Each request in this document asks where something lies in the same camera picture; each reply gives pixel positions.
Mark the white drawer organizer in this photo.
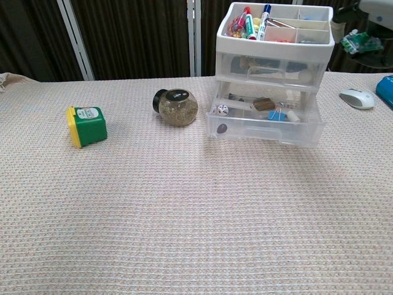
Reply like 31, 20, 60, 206
214, 1, 335, 122

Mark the beige woven tablecloth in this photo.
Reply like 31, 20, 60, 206
0, 71, 393, 295

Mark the white computer mouse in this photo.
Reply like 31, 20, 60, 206
338, 88, 376, 111

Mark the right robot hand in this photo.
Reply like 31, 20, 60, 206
333, 0, 393, 70

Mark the red cap marker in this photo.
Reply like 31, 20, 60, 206
243, 6, 258, 41

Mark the round glass jar black lid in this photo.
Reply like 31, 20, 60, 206
152, 88, 200, 126

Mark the brown block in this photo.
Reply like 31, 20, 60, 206
253, 97, 276, 112

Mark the transparent drawer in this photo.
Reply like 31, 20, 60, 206
218, 52, 326, 86
205, 81, 327, 148

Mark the blue cap marker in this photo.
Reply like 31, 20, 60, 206
257, 3, 273, 42

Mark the green circuit board package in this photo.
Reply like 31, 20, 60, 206
340, 30, 384, 55

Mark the green container yellow lid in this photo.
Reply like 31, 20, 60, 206
66, 106, 108, 149

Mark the grey screen frame post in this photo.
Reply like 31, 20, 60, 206
56, 0, 95, 81
186, 0, 202, 77

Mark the blue binder clip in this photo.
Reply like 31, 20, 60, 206
267, 104, 290, 122

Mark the blue cookie box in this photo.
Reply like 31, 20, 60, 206
375, 74, 393, 109

